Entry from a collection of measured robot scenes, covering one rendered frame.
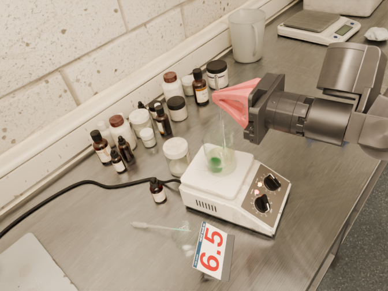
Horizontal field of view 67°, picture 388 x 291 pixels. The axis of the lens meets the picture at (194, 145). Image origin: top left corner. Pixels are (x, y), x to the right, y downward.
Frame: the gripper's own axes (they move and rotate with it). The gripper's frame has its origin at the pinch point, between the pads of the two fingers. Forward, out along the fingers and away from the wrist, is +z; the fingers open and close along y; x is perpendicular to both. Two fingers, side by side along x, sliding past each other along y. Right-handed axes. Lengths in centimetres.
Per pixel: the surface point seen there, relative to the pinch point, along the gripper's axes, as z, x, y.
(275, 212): -11.3, 22.7, 2.1
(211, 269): -5.4, 24.3, 17.1
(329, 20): 1, 21, -85
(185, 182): 5.6, 17.3, 6.6
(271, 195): -9.3, 21.7, -0.7
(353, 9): -4, 23, -102
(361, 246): -33, 101, -48
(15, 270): 29, 25, 36
